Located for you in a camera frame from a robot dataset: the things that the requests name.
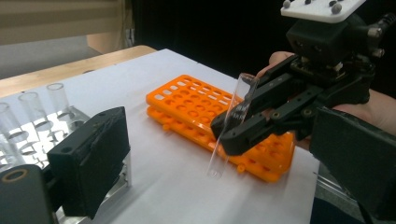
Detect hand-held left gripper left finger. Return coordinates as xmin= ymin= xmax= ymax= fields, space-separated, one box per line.
xmin=46 ymin=105 xmax=131 ymax=220

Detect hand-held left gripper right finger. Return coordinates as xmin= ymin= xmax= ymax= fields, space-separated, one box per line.
xmin=308 ymin=106 xmax=396 ymax=222

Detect clear glass test tube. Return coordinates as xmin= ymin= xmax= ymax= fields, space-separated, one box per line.
xmin=18 ymin=91 xmax=50 ymax=132
xmin=0 ymin=102 xmax=22 ymax=166
xmin=46 ymin=82 xmax=74 ymax=120
xmin=206 ymin=73 xmax=260 ymax=180

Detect silver metal test tube rack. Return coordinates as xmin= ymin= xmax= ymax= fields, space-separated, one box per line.
xmin=0 ymin=102 xmax=134 ymax=224

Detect orange plastic test tube rack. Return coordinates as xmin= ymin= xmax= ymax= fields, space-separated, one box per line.
xmin=145 ymin=74 xmax=296 ymax=184

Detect black curtain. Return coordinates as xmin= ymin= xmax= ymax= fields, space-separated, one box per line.
xmin=132 ymin=0 xmax=396 ymax=97

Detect white table board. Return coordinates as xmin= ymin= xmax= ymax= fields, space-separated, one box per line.
xmin=0 ymin=48 xmax=320 ymax=224

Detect wooden table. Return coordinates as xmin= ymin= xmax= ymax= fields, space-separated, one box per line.
xmin=0 ymin=45 xmax=158 ymax=99

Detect beige wooden furniture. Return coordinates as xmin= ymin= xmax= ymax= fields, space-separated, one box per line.
xmin=0 ymin=0 xmax=136 ymax=55

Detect aluminium floor rail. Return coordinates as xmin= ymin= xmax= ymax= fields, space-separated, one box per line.
xmin=314 ymin=161 xmax=368 ymax=218

